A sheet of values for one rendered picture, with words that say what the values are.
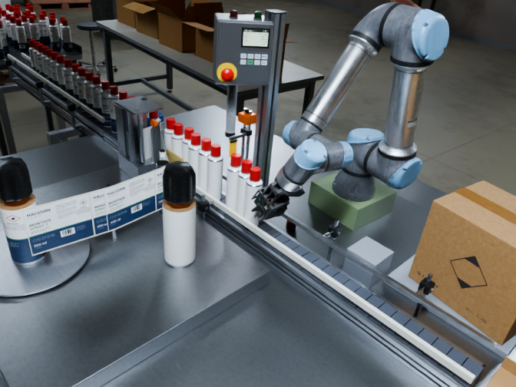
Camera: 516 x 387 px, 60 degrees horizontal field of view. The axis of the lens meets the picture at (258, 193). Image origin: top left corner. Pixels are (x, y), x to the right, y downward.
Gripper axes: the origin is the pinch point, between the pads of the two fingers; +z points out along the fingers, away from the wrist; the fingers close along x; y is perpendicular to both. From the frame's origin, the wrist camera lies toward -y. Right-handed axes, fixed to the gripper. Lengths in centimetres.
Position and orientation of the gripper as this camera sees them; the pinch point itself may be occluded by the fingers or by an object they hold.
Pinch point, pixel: (262, 214)
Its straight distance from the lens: 141.5
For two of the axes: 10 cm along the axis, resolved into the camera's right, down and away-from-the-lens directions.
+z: -4.1, 5.3, 7.5
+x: 5.5, 7.9, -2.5
